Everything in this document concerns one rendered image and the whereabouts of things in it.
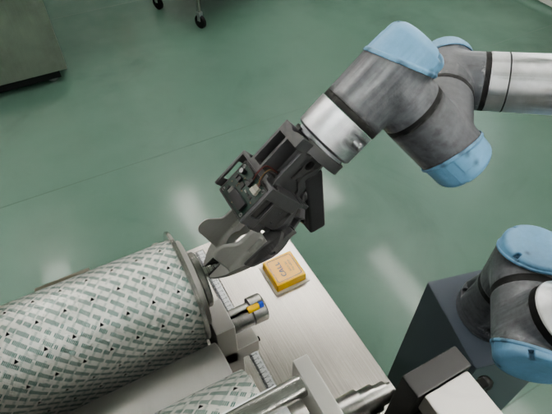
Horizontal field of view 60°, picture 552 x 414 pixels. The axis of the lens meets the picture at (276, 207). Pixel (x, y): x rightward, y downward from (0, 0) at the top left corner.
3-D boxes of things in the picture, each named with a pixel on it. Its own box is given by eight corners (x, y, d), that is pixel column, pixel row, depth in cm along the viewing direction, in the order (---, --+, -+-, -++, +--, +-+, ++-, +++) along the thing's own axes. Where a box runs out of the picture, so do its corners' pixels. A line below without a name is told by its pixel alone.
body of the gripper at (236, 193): (209, 184, 55) (279, 107, 53) (253, 205, 62) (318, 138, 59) (237, 229, 51) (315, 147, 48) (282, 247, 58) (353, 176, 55)
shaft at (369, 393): (398, 410, 44) (406, 397, 42) (344, 443, 42) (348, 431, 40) (378, 379, 46) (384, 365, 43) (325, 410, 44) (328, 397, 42)
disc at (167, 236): (216, 357, 63) (204, 301, 51) (213, 359, 62) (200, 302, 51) (176, 272, 71) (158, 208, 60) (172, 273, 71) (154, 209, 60)
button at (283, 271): (305, 279, 103) (306, 273, 101) (277, 292, 101) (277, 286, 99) (290, 256, 107) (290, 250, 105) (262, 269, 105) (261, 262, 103)
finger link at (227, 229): (171, 241, 59) (221, 190, 56) (204, 251, 63) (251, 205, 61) (179, 260, 57) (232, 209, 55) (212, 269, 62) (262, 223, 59)
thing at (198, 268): (213, 311, 64) (215, 296, 57) (200, 317, 63) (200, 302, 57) (191, 263, 66) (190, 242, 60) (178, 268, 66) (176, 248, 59)
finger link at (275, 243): (231, 246, 59) (277, 194, 57) (240, 249, 60) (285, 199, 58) (249, 273, 56) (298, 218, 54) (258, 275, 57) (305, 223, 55)
